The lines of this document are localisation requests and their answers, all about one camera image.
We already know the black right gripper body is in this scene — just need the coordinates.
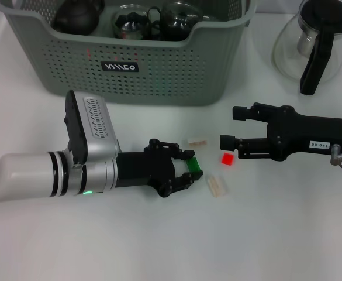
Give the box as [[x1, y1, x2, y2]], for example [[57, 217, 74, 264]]
[[265, 105, 342, 162]]

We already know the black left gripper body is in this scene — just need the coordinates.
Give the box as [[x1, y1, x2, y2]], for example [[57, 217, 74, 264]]
[[115, 139, 178, 198]]

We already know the green studded brick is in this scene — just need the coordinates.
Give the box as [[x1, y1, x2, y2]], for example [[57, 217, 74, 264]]
[[186, 157, 202, 173]]

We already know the white hollow brick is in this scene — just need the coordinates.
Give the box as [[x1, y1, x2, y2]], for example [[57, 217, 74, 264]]
[[186, 137, 208, 146]]

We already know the white studded plate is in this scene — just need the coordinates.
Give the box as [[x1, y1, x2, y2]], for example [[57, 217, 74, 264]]
[[206, 174, 227, 198]]

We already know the small red brick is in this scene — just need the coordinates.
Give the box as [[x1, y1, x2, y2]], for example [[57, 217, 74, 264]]
[[220, 152, 234, 166]]

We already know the grey perforated storage bin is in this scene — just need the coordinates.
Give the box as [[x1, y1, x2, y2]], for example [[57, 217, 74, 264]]
[[0, 0, 259, 107]]

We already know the black teapot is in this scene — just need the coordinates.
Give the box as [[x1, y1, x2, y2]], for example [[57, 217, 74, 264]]
[[53, 0, 105, 35]]

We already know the glass pitcher with black handle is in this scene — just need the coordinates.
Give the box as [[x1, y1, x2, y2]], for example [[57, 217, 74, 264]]
[[271, 0, 342, 96]]

